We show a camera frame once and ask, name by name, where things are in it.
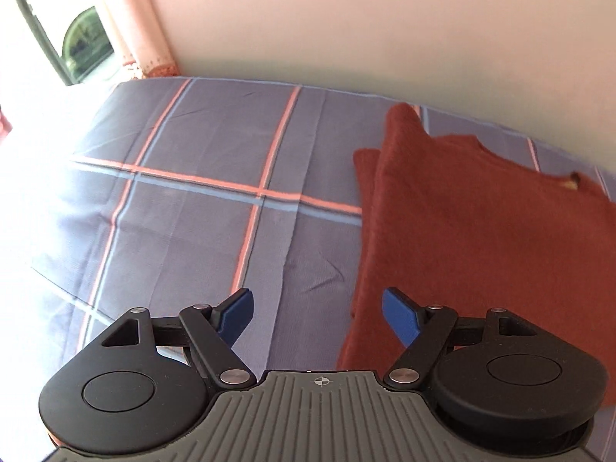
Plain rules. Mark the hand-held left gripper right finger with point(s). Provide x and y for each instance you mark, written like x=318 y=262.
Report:
x=400 y=315

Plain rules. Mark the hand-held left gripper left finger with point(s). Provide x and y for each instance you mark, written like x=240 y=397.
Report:
x=236 y=315

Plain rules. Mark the pink lace curtain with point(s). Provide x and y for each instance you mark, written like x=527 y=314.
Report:
x=139 y=24

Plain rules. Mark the rust red sweater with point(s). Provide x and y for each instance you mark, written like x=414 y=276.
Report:
x=471 y=250

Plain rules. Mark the blue plaid bed sheet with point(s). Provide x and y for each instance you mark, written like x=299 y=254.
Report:
x=202 y=211

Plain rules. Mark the window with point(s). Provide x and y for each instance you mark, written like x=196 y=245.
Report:
x=82 y=38

